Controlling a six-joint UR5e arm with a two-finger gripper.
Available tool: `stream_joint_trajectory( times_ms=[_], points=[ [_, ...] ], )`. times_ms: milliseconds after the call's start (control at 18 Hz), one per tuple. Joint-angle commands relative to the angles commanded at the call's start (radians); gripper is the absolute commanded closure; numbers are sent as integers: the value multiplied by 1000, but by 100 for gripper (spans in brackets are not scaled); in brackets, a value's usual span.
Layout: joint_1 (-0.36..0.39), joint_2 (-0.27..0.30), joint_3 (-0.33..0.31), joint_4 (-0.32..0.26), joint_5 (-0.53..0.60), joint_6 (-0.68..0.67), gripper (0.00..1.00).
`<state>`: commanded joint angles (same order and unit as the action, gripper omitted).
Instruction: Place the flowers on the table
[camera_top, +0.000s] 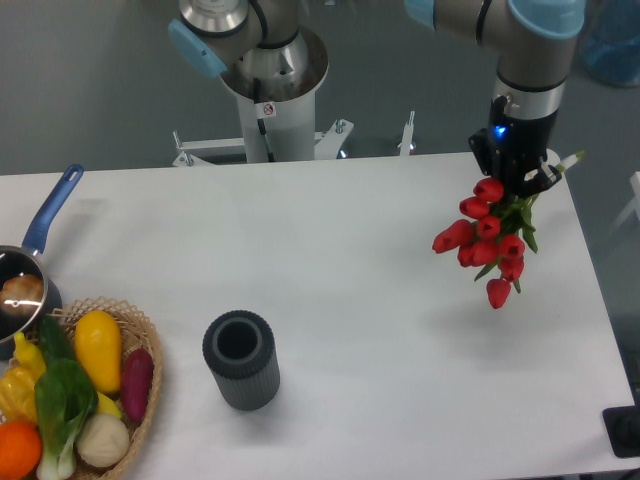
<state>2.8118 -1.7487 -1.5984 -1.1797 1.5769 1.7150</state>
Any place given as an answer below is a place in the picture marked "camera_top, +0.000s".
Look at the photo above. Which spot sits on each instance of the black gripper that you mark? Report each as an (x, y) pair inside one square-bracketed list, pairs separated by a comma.
[(514, 151)]

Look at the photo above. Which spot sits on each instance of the red tulip bouquet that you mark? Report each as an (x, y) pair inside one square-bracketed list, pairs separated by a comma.
[(493, 234)]

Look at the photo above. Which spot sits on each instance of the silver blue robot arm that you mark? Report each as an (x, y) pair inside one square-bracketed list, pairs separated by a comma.
[(535, 40)]

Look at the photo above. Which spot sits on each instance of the white chair part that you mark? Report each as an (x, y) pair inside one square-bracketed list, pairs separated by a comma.
[(631, 209)]

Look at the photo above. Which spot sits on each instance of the black device at table edge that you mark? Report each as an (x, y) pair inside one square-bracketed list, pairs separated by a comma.
[(622, 426)]

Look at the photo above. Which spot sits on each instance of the dark grey ribbed vase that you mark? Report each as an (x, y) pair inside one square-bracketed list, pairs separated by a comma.
[(240, 351)]

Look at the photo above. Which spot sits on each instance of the woven bamboo basket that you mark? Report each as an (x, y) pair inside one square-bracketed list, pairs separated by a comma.
[(137, 331)]

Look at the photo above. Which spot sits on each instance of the purple sweet potato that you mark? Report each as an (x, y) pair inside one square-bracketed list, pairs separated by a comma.
[(136, 383)]

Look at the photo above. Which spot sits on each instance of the yellow squash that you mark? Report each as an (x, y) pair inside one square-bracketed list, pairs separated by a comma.
[(98, 348)]

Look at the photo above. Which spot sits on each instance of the white garlic bulb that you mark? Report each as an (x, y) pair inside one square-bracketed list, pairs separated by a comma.
[(103, 442)]

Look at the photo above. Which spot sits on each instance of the green bok choy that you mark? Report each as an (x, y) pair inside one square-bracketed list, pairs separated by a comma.
[(65, 398)]

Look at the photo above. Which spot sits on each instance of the yellow bell pepper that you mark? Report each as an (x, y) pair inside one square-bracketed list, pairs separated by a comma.
[(18, 395)]

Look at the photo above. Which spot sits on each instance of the orange fruit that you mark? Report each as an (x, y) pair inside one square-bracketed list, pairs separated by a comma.
[(21, 449)]

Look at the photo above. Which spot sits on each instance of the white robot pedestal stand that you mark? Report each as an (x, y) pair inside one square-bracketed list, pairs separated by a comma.
[(280, 130)]

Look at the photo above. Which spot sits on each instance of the blue handled saucepan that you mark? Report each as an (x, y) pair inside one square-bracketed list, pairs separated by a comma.
[(27, 292)]

